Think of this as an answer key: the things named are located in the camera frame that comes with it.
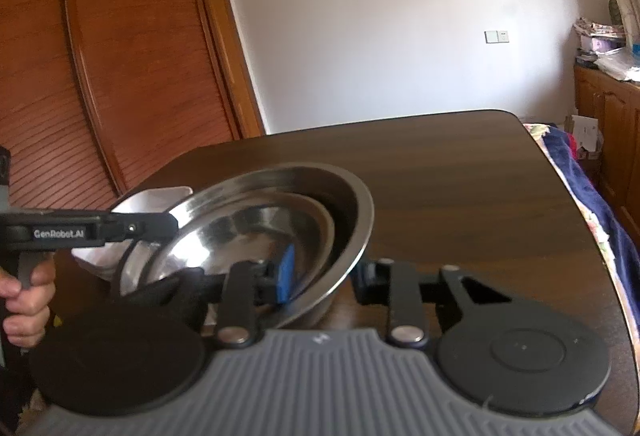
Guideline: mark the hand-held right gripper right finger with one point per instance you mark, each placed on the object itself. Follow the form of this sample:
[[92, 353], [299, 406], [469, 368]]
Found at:
[[364, 287]]

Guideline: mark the white cardboard box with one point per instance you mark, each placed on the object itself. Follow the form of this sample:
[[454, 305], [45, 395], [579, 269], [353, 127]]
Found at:
[[582, 136]]

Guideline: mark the pink storage box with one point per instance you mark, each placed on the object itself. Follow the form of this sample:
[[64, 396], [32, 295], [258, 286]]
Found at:
[[602, 45]]

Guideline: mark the white wall switch plate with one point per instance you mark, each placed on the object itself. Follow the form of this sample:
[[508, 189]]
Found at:
[[496, 36]]

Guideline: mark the person's left hand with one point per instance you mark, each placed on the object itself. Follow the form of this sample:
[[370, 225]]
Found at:
[[30, 311]]

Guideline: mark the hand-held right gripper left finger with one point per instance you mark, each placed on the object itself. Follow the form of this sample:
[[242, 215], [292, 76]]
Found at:
[[287, 276]]

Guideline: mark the floral bed blanket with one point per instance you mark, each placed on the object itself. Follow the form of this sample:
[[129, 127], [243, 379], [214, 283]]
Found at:
[[585, 186]]

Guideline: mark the dark hand fan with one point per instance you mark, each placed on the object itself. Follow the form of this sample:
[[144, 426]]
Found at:
[[613, 11]]

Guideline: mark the large stainless steel bowl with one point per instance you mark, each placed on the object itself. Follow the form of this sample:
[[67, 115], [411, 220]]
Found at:
[[350, 216]]

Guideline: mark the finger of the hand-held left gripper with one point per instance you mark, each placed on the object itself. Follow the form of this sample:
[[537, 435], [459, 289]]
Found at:
[[135, 227]]

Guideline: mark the brown wooden wardrobe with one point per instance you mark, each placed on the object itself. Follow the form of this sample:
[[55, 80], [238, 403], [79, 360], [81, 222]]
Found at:
[[115, 56]]

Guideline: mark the folded patterned cloth stack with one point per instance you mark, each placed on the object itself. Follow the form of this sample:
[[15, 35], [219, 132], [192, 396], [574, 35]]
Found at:
[[597, 27]]

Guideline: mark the white floral square plate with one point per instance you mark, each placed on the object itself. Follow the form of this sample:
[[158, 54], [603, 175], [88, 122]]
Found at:
[[150, 197]]

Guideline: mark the clear plastic bag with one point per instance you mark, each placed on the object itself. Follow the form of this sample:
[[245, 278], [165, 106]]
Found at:
[[620, 65]]

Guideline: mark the brown wooden cabinet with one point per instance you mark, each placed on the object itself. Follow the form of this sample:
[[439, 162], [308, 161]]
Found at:
[[615, 136]]

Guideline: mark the medium stainless steel bowl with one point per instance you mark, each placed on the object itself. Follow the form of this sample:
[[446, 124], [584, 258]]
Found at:
[[220, 241]]

